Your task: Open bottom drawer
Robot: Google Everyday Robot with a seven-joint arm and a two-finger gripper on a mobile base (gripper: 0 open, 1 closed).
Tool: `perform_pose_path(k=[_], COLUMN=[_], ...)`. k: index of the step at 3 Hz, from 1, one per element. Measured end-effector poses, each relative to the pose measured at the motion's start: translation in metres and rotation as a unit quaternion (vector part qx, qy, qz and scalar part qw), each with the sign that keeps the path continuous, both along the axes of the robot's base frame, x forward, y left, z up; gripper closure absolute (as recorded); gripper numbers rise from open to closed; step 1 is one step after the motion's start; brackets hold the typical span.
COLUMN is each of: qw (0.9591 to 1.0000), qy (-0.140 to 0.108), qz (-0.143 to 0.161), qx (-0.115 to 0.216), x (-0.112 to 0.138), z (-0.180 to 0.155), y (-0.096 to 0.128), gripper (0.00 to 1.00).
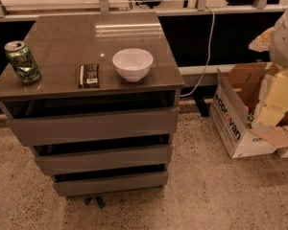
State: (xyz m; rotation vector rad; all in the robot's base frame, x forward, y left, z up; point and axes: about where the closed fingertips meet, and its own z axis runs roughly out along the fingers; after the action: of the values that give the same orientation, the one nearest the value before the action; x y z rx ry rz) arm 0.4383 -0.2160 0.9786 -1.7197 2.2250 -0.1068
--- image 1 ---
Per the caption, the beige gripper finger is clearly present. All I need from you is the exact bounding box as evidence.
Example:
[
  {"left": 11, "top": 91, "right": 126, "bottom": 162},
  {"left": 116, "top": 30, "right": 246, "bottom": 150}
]
[
  {"left": 249, "top": 27, "right": 274, "bottom": 53},
  {"left": 252, "top": 70, "right": 288, "bottom": 128}
]

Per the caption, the grey bottom drawer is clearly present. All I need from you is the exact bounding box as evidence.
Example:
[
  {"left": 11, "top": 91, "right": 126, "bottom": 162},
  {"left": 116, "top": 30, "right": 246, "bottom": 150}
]
[{"left": 53, "top": 171, "right": 168, "bottom": 197}]

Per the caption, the grey drawer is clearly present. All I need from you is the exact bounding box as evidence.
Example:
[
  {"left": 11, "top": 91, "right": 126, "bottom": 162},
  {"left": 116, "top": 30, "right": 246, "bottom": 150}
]
[
  {"left": 36, "top": 145, "right": 173, "bottom": 175},
  {"left": 8, "top": 107, "right": 180, "bottom": 147},
  {"left": 53, "top": 171, "right": 168, "bottom": 197}
]

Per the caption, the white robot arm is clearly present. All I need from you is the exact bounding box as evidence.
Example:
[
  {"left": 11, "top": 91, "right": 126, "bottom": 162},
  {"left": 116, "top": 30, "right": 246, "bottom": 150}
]
[{"left": 249, "top": 10, "right": 288, "bottom": 129}]

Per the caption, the open cardboard box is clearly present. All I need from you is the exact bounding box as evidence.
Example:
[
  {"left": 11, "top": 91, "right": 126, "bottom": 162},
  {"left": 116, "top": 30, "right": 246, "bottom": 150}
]
[{"left": 210, "top": 63, "right": 288, "bottom": 158}]

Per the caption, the grey top drawer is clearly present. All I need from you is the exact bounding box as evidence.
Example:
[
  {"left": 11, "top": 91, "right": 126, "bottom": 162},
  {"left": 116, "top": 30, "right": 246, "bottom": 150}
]
[{"left": 8, "top": 107, "right": 180, "bottom": 147}]

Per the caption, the grey three-drawer cabinet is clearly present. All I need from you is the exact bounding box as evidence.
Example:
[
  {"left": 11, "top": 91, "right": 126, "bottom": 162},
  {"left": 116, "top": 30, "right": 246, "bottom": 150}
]
[{"left": 0, "top": 12, "right": 183, "bottom": 183}]

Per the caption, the grey middle drawer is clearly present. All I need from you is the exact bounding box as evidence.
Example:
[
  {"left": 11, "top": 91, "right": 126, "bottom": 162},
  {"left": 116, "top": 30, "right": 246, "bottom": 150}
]
[{"left": 36, "top": 145, "right": 173, "bottom": 175}]

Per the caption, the white bowl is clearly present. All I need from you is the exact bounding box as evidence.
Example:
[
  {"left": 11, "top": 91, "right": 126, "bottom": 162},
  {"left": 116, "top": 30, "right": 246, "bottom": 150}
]
[{"left": 112, "top": 48, "right": 154, "bottom": 82}]

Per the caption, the black snack bar wrapper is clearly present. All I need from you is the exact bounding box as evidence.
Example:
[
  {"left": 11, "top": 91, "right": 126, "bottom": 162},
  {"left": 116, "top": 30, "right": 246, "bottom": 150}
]
[{"left": 79, "top": 64, "right": 100, "bottom": 88}]

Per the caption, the green soda can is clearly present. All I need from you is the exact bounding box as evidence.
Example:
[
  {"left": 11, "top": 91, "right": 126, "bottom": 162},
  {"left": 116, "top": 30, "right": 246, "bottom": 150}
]
[{"left": 4, "top": 40, "right": 41, "bottom": 84}]

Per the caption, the white cable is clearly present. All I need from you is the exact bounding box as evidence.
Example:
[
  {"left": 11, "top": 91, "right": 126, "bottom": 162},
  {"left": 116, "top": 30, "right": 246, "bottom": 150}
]
[{"left": 180, "top": 6, "right": 216, "bottom": 99}]

